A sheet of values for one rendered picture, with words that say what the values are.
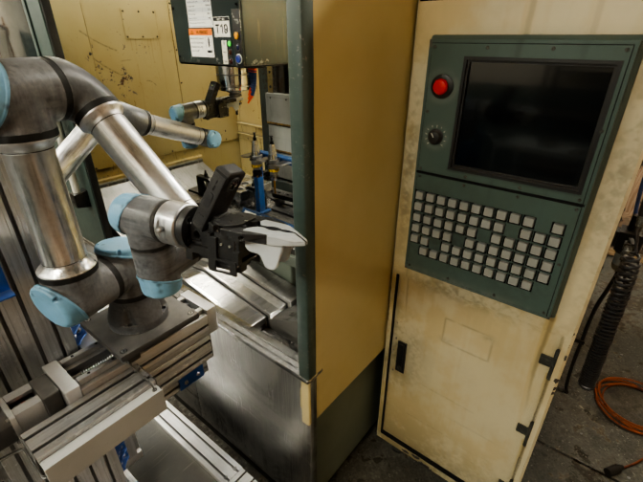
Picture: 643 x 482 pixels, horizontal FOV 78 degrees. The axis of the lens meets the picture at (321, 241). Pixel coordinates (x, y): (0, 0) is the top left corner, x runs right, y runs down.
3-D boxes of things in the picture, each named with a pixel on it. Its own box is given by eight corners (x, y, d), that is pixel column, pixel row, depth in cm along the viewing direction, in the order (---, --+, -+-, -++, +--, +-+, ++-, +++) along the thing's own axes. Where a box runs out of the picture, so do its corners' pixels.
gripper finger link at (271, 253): (304, 272, 60) (252, 259, 63) (306, 234, 58) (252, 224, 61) (295, 280, 57) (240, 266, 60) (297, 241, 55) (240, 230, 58)
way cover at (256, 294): (255, 347, 157) (252, 315, 150) (138, 272, 208) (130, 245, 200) (305, 311, 178) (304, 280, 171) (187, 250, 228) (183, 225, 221)
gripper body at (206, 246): (265, 261, 67) (207, 248, 71) (265, 212, 64) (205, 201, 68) (238, 278, 60) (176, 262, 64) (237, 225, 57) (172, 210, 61)
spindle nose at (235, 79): (257, 89, 192) (255, 62, 187) (231, 92, 182) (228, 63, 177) (237, 86, 202) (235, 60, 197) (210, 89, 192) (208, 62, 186)
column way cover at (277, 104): (326, 191, 235) (326, 99, 211) (270, 175, 261) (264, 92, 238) (331, 188, 238) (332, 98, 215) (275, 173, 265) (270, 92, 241)
